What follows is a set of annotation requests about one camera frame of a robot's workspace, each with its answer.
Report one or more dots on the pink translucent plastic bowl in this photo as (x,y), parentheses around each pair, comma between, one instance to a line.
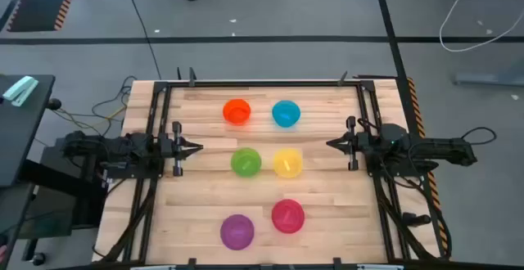
(287,216)

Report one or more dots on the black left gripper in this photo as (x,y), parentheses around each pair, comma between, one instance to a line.
(177,147)

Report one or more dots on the grey desk foot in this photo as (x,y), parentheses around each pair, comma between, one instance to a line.
(487,77)

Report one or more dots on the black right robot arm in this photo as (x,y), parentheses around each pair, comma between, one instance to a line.
(434,149)

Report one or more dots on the orange black striped edge strip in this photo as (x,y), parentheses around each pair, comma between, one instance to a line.
(418,114)

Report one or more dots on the purple translucent plastic bowl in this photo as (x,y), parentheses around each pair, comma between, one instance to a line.
(237,232)

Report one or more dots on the black caster wheel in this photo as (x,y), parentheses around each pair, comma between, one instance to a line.
(39,259)

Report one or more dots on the black side table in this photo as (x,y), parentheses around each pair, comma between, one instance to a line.
(22,131)

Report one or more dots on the mint green stapler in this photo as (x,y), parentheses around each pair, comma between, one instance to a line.
(19,90)

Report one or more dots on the black equipment cart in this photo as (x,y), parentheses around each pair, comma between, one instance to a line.
(61,196)

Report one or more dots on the black aluminium table frame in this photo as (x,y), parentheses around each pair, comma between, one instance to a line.
(266,84)

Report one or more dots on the blue translucent plastic bowl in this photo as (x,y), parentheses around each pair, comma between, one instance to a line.
(285,113)

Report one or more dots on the green translucent plastic bowl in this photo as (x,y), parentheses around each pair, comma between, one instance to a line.
(245,162)

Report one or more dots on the black device on frame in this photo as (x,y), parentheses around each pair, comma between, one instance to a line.
(415,219)

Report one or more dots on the yellow translucent plastic bowl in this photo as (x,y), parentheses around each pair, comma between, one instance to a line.
(287,162)

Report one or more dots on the orange translucent plastic bowl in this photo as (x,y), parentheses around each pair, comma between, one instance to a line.
(236,111)

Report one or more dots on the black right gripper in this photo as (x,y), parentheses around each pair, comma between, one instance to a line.
(353,145)

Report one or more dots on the black floor mat striped edges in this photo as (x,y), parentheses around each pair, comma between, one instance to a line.
(39,2)

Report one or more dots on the black clamp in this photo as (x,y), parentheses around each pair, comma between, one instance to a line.
(191,262)
(337,262)
(192,77)
(342,78)

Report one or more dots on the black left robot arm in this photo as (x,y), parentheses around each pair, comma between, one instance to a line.
(118,145)

